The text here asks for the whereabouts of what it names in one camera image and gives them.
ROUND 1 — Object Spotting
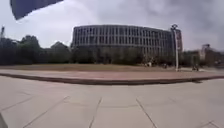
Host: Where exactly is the row of trees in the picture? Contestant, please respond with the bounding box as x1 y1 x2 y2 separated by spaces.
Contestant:
0 34 224 67

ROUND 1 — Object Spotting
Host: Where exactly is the dark canopy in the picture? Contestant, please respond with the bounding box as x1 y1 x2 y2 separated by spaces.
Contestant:
9 0 64 21

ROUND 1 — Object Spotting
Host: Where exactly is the curved grey building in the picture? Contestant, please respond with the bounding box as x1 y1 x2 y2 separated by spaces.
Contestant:
70 24 176 63

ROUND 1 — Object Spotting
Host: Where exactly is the lamp pole with banner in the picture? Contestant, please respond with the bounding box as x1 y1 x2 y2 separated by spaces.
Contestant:
170 23 184 72

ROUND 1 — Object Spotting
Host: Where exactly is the pale paved plaza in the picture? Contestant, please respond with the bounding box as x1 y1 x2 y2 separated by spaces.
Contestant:
0 74 224 128

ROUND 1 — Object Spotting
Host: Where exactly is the raised reddish paved platform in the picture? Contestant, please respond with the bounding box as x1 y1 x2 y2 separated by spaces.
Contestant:
0 68 224 86

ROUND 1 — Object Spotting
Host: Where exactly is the dry grass strip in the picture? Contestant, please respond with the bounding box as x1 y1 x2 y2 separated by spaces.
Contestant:
0 63 174 72

